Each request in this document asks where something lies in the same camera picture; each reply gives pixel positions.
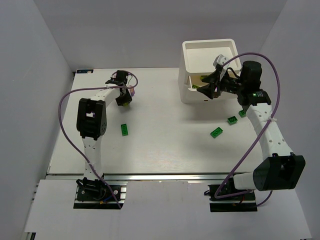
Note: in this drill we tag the small green lego brick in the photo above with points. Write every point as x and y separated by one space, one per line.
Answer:
242 113

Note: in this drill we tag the purple arched lego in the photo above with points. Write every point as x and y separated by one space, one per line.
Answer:
132 92

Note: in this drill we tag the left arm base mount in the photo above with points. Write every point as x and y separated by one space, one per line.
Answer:
95 195

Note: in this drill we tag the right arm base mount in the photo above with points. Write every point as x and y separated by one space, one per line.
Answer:
235 204

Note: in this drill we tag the green flat lego plate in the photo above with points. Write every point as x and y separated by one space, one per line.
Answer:
124 129

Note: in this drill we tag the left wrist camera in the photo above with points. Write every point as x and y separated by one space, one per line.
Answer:
116 81

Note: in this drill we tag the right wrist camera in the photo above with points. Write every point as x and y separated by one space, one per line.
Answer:
220 60

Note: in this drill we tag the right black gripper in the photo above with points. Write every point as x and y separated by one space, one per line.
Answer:
217 87

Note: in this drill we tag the white drawer cabinet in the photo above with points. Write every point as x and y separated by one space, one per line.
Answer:
197 58

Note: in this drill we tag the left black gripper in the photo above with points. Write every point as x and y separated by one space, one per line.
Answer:
123 99

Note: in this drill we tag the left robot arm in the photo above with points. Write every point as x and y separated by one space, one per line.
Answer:
92 120

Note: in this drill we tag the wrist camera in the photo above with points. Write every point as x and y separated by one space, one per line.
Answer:
116 81
220 60

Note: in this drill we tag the green long lego brick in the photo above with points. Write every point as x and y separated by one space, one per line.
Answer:
217 132

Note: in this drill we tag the aluminium rail front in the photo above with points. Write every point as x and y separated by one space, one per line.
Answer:
165 177

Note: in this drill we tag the blue label sticker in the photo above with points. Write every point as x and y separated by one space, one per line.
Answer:
84 71

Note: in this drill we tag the white drawer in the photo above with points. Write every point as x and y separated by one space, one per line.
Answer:
191 95

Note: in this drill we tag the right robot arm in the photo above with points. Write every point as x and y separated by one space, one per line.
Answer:
280 168

